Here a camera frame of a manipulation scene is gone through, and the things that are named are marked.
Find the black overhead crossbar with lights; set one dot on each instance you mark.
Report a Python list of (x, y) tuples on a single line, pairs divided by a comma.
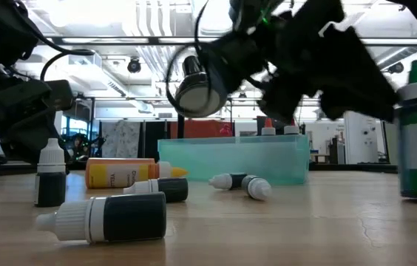
[(153, 41)]

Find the large yellow food coloring bottle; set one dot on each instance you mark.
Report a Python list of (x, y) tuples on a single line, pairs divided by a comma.
[(119, 173)]

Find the large red food coloring bottle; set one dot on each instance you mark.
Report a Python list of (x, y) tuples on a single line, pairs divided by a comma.
[(291, 130)]

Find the small black dropper bottle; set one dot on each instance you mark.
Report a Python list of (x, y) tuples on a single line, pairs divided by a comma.
[(134, 218)]

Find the black monitor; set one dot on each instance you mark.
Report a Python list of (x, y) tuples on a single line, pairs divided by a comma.
[(258, 127)]

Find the teal translucent plastic bin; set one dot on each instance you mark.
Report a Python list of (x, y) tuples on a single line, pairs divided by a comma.
[(212, 159)]

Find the white pillar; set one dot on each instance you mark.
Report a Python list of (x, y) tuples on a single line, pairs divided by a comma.
[(360, 140)]

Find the black desk lamp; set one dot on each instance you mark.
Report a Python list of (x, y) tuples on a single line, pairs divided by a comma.
[(197, 103)]

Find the small red dropper bottle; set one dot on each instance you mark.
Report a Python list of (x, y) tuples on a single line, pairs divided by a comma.
[(260, 189)]

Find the person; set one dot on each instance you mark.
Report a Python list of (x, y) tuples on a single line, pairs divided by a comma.
[(77, 142)]

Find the small dark dropper bottle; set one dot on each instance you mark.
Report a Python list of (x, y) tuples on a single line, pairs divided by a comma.
[(50, 188)]

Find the black ceiling camera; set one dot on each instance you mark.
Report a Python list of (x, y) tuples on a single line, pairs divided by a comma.
[(134, 66), (396, 68)]

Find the marble pattern panel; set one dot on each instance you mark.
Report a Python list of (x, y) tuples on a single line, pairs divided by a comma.
[(119, 140)]

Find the small purple dropper bottle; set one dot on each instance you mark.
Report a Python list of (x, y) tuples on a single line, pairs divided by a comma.
[(173, 190)]

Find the large orange food coloring bottle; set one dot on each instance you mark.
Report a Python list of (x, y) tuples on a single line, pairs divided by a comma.
[(268, 130)]

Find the orange partition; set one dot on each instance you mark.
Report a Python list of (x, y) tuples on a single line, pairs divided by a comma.
[(201, 128)]

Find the green curtain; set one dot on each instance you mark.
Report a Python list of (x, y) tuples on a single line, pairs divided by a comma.
[(389, 147)]

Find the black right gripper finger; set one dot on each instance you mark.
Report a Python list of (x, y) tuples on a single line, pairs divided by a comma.
[(363, 85), (282, 96)]

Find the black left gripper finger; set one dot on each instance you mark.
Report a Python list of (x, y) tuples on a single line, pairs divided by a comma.
[(27, 140)]

